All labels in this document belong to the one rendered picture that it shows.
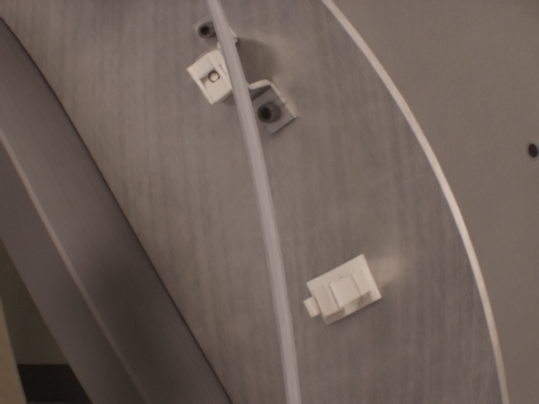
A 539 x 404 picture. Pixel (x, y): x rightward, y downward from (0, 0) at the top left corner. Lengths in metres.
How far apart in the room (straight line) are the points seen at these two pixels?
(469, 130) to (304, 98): 0.06
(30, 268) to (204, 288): 0.07
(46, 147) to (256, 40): 0.08
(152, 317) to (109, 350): 0.03
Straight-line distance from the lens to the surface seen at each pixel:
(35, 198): 1.04
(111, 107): 1.07
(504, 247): 1.01
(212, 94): 1.03
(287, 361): 1.02
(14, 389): 6.05
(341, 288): 1.02
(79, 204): 1.06
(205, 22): 1.05
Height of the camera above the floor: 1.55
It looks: 10 degrees down
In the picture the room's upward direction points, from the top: 6 degrees counter-clockwise
